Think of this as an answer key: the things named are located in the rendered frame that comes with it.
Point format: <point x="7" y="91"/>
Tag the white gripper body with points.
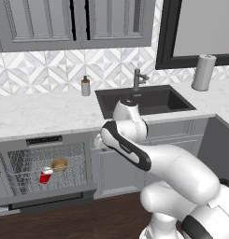
<point x="98" y="142"/>

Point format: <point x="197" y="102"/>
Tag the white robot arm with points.
<point x="178" y="174"/>

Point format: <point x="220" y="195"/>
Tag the wooden bowl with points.
<point x="59" y="164"/>

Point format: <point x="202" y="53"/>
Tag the grey dishwasher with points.
<point x="44" y="140"/>

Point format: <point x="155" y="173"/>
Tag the red cup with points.
<point x="45" y="176"/>

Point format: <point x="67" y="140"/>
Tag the grey dishwasher door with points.
<point x="47" y="196"/>

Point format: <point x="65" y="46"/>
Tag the grey soap dispenser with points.
<point x="85" y="86"/>

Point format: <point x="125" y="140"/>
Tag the black sink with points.
<point x="156" y="99"/>

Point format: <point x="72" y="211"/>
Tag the grey metal tap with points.
<point x="137" y="79"/>

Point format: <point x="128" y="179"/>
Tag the grey false drawer front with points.
<point x="178" y="127"/>

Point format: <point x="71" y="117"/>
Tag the grey corner base cupboard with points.
<point x="217" y="149"/>

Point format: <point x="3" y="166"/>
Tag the white paper towel roll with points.
<point x="203" y="73"/>

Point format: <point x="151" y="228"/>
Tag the black framed window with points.
<point x="197" y="28"/>

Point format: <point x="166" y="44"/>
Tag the grey wall cupboard door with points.
<point x="119" y="23"/>
<point x="35" y="25"/>

